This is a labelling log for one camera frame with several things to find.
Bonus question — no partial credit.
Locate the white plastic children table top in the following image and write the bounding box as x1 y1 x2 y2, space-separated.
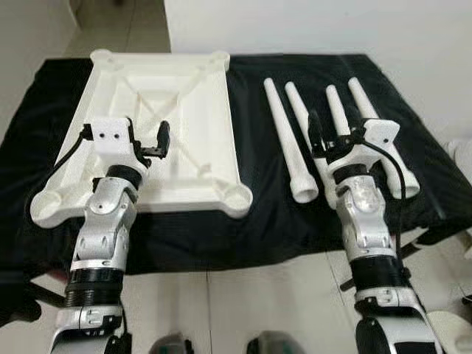
29 49 254 226

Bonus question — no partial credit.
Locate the white rounded plastic object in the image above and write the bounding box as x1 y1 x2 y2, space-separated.
446 140 472 174

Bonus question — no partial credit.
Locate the grey robot left foot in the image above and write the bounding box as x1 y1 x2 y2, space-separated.
147 332 194 354

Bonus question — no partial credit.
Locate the grey robot foot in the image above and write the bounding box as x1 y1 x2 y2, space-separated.
147 332 194 354
246 330 307 354

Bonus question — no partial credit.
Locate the grey robot right foot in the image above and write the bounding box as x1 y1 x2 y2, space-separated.
246 330 307 354

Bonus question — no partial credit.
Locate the white round stool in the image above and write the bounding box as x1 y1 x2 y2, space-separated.
424 310 472 354

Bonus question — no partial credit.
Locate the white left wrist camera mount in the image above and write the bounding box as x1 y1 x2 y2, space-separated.
81 117 148 178

